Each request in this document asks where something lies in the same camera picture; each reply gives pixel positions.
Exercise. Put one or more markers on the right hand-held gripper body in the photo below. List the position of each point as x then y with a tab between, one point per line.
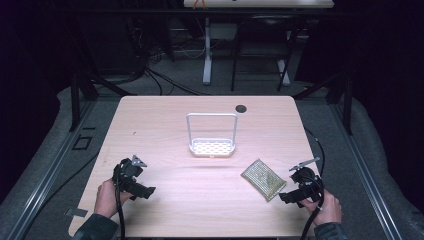
308	181

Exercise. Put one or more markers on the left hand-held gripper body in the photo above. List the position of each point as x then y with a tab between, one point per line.
128	173

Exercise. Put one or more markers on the person's right hand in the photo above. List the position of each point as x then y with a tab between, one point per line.
325	210

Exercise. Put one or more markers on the person's left hand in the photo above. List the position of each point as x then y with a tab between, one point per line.
106	200

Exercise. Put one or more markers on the yellow-green sponge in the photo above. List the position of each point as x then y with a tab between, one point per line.
264	180

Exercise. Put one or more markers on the grey tape strip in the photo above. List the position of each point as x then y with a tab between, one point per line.
76	212

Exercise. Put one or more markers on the black table grommet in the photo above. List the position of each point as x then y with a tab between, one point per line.
240	108

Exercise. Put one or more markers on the white desk leg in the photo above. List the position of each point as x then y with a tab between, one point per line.
207	56

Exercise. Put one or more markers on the black chair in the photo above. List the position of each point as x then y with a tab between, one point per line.
260	33

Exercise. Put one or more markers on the white background desk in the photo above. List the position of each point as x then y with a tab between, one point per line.
266	3

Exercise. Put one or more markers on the orange tool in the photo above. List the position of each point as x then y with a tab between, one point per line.
199	4

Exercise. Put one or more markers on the black metal frame stand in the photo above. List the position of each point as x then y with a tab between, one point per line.
75	100
346	103

